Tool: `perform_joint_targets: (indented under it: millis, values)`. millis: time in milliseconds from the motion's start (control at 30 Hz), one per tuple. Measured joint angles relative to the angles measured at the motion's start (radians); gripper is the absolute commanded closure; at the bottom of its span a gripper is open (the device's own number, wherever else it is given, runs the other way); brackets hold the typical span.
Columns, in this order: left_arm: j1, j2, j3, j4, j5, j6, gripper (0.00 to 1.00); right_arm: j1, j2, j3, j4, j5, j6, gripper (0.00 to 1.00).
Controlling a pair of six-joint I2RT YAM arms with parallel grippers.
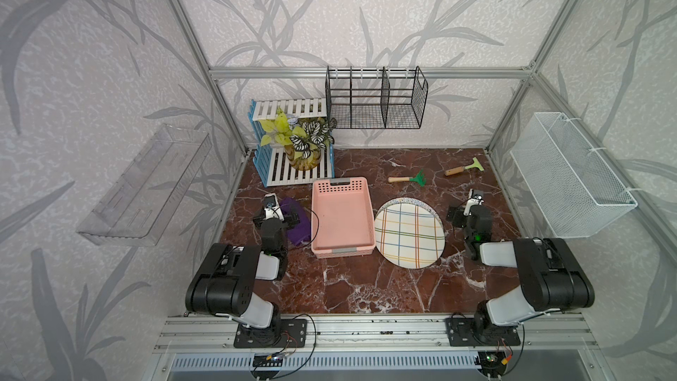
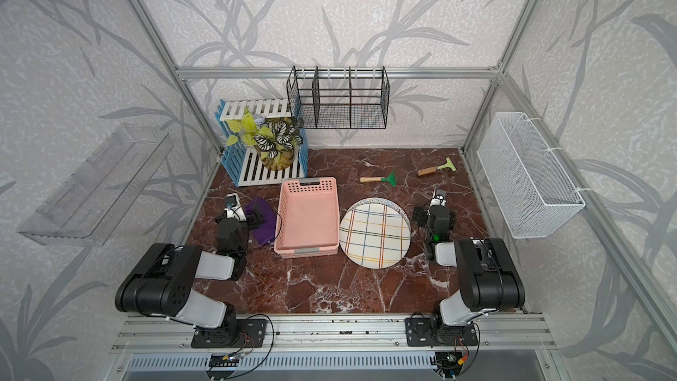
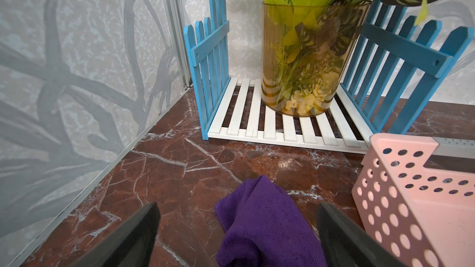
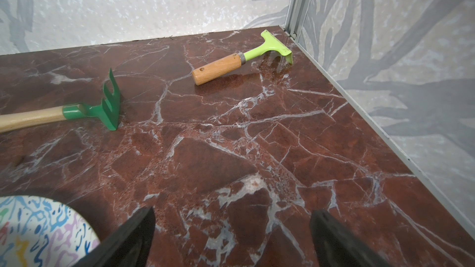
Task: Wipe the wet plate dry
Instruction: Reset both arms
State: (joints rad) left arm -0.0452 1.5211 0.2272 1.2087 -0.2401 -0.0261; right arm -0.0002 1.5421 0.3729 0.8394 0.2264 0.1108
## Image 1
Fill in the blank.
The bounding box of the potted plant yellow pot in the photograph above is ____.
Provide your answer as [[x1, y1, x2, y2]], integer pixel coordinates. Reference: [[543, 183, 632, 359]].
[[259, 109, 337, 171]]

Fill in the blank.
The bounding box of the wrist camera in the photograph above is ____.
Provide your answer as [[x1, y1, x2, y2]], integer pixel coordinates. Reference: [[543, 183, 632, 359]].
[[464, 189, 484, 216], [263, 193, 280, 211]]

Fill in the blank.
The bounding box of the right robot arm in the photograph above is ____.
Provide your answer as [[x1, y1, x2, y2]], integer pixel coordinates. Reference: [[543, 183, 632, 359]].
[[447, 202, 595, 333]]

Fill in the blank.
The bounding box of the clear plastic wall shelf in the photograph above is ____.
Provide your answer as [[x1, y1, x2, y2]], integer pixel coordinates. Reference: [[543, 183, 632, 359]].
[[77, 123, 213, 247]]

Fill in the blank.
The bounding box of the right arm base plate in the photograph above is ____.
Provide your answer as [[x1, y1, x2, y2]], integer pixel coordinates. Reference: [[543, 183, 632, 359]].
[[444, 316, 521, 347]]

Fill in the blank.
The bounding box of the blue white slatted crate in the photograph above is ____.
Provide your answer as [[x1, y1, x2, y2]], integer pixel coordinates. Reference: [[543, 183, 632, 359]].
[[249, 98, 334, 187]]

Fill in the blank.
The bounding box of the white wire wall basket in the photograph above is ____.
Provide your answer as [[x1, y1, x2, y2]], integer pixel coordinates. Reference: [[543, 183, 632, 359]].
[[511, 112, 638, 238]]

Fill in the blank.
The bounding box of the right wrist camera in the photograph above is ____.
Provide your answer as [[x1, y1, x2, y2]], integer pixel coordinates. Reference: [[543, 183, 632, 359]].
[[464, 189, 484, 216]]

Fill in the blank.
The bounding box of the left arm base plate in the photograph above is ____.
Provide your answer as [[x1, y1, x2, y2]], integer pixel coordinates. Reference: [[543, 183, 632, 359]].
[[234, 319, 310, 349]]

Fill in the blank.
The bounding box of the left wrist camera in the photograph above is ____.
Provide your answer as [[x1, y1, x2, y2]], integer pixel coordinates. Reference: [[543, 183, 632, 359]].
[[263, 193, 280, 211]]

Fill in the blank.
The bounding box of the colourful mosaic round plate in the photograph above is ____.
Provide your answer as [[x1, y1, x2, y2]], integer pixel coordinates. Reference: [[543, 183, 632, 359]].
[[381, 197, 437, 213]]

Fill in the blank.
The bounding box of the aluminium front rail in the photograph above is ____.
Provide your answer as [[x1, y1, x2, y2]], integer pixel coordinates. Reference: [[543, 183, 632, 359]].
[[153, 313, 599, 353]]

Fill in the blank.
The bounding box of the green rake wooden handle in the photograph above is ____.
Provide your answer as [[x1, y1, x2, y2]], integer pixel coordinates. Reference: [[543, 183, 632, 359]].
[[388, 170, 427, 186]]

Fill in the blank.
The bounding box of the purple cloth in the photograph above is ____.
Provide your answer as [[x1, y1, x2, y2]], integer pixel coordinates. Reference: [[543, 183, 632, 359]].
[[280, 198, 311, 247]]

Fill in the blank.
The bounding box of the pink plastic basket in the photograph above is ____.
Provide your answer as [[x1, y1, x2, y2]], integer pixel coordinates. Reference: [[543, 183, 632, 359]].
[[311, 176, 376, 259]]

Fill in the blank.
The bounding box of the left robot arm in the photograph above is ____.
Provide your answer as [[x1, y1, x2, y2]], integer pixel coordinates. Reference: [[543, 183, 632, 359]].
[[185, 193, 298, 334]]

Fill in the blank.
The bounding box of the striped white round plate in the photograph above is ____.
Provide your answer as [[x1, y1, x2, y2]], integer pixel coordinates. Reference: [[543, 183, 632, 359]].
[[374, 204, 446, 269]]

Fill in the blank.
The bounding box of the black wire wall basket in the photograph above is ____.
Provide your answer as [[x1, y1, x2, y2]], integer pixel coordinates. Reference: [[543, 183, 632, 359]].
[[324, 67, 429, 130]]

